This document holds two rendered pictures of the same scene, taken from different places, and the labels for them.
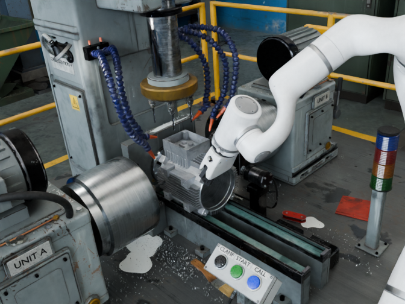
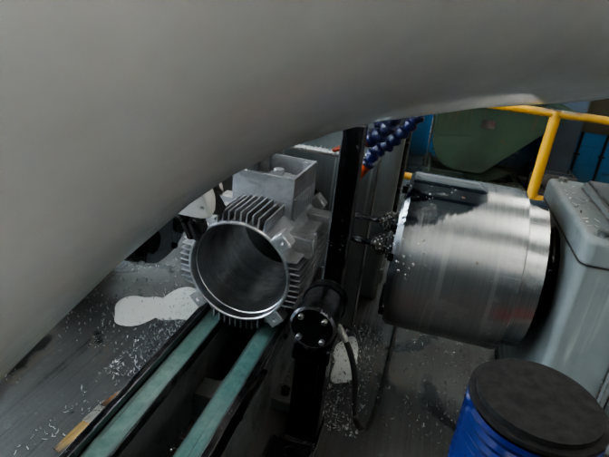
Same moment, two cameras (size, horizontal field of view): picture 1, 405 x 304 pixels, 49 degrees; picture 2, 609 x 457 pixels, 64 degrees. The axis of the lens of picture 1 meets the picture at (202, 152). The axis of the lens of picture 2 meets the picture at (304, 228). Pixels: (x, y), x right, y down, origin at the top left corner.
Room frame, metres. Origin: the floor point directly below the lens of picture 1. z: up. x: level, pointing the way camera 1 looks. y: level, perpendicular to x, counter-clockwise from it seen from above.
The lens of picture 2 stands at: (0.90, -0.61, 1.36)
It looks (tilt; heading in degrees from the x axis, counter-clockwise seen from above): 23 degrees down; 56
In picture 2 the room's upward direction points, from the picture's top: 6 degrees clockwise
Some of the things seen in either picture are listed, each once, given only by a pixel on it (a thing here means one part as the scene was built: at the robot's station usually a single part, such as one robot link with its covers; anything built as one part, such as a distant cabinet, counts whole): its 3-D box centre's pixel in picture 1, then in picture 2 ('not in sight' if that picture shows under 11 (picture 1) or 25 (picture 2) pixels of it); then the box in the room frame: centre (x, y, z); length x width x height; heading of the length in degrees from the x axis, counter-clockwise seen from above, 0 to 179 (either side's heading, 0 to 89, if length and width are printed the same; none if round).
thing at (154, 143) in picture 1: (158, 168); (296, 225); (1.41, 0.17, 0.97); 0.30 x 0.11 x 0.34; 132
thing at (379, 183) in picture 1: (381, 180); not in sight; (1.09, -0.52, 1.05); 0.06 x 0.06 x 0.04
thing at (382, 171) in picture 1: (383, 166); not in sight; (1.09, -0.52, 1.10); 0.06 x 0.06 x 0.04
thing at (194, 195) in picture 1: (197, 177); (262, 247); (1.25, 0.02, 1.02); 0.20 x 0.19 x 0.19; 41
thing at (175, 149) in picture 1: (186, 149); (275, 185); (1.28, 0.05, 1.11); 0.12 x 0.11 x 0.07; 41
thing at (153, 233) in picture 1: (153, 216); not in sight; (1.27, 0.19, 0.86); 0.07 x 0.06 x 0.12; 132
